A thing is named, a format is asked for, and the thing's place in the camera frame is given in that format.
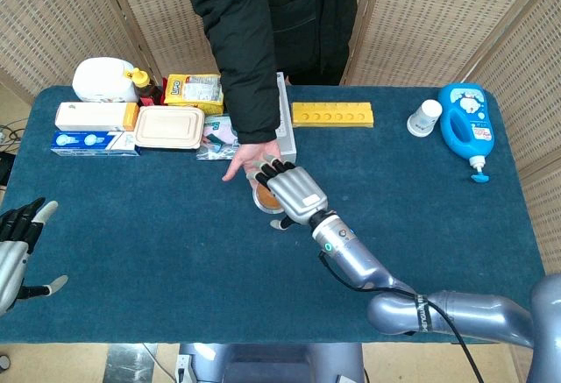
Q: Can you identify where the yellow block with holes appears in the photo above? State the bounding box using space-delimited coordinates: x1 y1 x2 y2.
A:
291 102 375 129

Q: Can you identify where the white and orange box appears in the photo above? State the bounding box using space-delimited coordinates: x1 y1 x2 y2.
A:
54 102 140 132

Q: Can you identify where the clear plastic packaged item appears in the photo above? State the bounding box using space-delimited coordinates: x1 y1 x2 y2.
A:
195 114 241 162

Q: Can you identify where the yellow snack package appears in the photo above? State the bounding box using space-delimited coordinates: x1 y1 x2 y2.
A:
163 73 225 116

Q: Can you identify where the white power strip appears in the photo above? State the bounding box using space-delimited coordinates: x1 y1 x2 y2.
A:
174 354 190 383

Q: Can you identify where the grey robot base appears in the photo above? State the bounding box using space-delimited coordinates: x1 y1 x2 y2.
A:
178 342 366 383

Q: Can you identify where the grey flat box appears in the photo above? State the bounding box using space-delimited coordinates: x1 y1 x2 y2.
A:
275 73 298 163

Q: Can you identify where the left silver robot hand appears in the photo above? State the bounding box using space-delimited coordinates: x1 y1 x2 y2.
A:
0 197 69 317

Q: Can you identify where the yellow capped honey bottle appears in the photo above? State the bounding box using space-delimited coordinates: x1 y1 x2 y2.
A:
125 67 164 107

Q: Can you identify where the brown round item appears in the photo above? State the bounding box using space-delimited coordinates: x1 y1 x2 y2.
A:
252 183 286 215

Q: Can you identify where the blue detergent bottle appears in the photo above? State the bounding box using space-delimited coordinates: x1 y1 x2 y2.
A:
438 82 498 183

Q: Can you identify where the blue table cloth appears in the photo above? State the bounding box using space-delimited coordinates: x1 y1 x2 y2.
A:
0 85 546 344

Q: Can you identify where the blue and white box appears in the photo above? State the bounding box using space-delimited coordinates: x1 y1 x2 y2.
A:
50 131 141 157

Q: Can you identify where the woven folding screen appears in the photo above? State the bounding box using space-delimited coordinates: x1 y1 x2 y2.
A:
0 0 561 277

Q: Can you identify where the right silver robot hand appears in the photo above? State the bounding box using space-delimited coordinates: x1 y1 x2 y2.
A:
246 159 330 231

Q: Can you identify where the beige lunch box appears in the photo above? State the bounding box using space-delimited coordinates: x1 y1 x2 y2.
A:
133 105 206 151

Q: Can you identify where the person in black jacket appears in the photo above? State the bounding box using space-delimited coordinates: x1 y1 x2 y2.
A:
178 0 359 145

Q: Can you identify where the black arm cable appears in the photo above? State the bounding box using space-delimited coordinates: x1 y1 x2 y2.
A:
318 252 486 383

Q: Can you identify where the person's bare hand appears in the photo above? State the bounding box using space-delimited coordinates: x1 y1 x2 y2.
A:
221 138 282 182

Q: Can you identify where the white round container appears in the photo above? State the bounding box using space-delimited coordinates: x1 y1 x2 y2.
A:
72 56 138 103

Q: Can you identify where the white paper cup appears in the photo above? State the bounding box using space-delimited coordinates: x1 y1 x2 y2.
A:
406 99 444 138

